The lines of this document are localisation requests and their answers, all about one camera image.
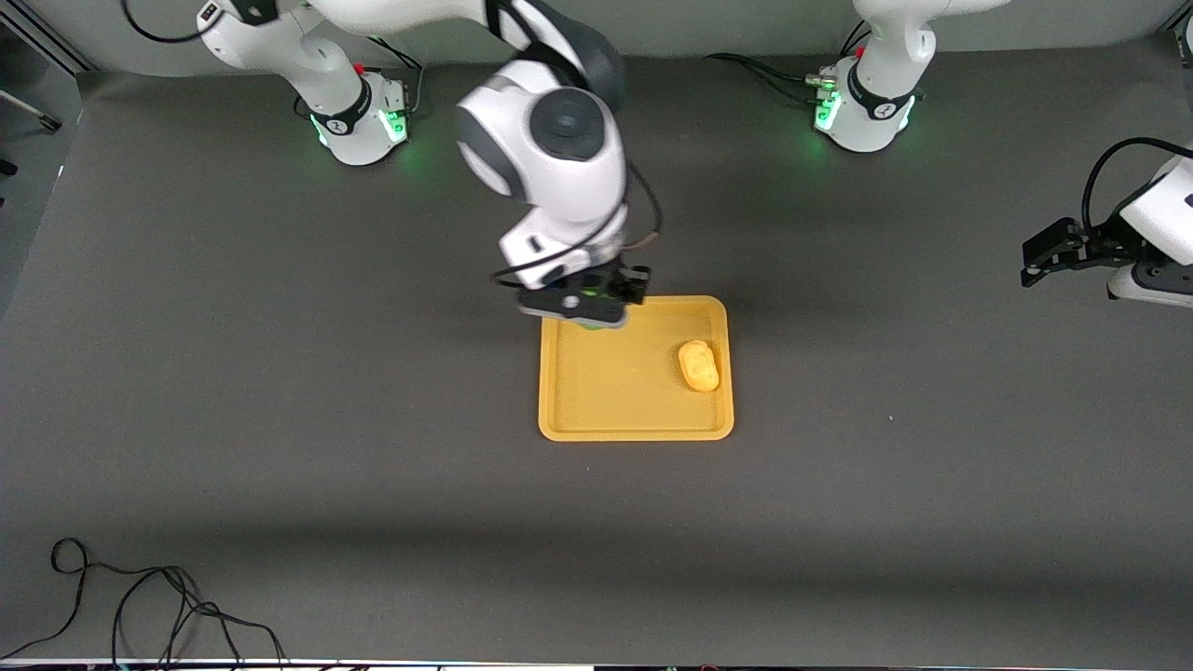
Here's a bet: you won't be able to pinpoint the yellow potato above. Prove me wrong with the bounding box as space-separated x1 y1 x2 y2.
678 339 721 393

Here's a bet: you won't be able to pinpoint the yellow plastic tray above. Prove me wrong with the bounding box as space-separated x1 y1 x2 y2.
538 295 735 443

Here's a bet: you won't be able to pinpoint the black left arm base cables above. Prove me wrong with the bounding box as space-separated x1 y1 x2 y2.
703 17 872 105

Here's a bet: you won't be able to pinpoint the black arm base cables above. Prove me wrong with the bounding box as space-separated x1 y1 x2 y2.
293 35 426 120
703 17 872 105

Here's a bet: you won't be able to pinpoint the black right arm base cables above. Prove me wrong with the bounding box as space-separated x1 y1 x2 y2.
293 35 426 120

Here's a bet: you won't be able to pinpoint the black looped floor cable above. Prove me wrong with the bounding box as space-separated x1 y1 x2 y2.
0 538 288 671

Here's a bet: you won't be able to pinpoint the aluminium frame rail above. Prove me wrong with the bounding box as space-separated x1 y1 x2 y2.
0 0 98 77

